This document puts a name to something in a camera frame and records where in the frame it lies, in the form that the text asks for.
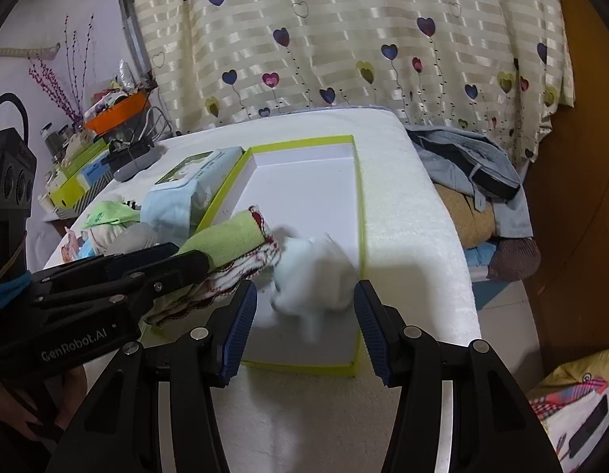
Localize wall rail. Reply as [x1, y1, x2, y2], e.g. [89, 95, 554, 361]
[0, 43, 62, 59]

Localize person's left hand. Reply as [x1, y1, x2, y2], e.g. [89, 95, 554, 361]
[0, 365, 89, 443]

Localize purple flower branches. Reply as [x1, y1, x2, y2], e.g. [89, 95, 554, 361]
[29, 15, 96, 126]

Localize black strap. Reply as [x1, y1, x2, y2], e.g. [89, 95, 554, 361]
[472, 165, 522, 201]

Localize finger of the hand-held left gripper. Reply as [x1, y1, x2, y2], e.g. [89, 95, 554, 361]
[31, 243, 181, 284]
[33, 250, 212, 325]

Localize striped box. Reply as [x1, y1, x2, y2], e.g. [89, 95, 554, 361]
[51, 173, 114, 220]

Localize blue box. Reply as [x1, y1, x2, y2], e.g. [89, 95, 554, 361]
[80, 153, 114, 179]

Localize cream heart print curtain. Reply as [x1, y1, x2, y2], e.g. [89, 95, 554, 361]
[130, 0, 576, 163]

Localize beige plush cloth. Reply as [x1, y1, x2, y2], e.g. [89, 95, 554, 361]
[61, 130, 97, 163]

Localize grey window frame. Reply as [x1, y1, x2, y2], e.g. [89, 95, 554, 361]
[116, 0, 154, 80]

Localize tan cushion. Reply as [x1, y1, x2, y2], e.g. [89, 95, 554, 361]
[435, 184, 497, 248]

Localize brown patterned cloth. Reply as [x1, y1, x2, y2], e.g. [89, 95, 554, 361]
[486, 238, 542, 281]

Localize green-rimmed white box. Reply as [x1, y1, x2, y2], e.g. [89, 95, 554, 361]
[193, 134, 369, 378]

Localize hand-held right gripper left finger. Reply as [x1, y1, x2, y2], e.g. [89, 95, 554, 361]
[46, 280, 258, 473]

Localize glass jar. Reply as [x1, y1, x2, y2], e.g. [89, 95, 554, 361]
[41, 123, 74, 159]

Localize green towel with red trim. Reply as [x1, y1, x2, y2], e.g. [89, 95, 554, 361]
[149, 205, 283, 328]

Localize green cardboard box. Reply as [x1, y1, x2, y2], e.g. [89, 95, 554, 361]
[48, 140, 111, 208]

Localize bright green sock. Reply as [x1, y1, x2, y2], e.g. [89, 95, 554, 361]
[80, 200, 140, 230]

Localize light blue packet green label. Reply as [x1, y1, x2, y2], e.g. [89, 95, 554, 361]
[139, 147, 246, 243]

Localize colourful patterned fabric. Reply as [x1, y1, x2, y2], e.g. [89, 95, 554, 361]
[526, 347, 609, 459]

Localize orange basket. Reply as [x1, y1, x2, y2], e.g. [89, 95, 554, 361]
[84, 93, 150, 135]

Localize brown wooden cabinet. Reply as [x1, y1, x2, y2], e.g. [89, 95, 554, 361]
[524, 0, 609, 390]

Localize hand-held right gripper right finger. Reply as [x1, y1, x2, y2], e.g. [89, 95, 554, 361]
[354, 279, 564, 473]

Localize red patterned white cloth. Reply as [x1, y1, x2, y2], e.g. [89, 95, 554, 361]
[61, 234, 85, 263]

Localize grey sock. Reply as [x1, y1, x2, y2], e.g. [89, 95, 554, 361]
[108, 224, 158, 257]

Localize beige sock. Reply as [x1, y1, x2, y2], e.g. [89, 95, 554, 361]
[83, 224, 124, 257]

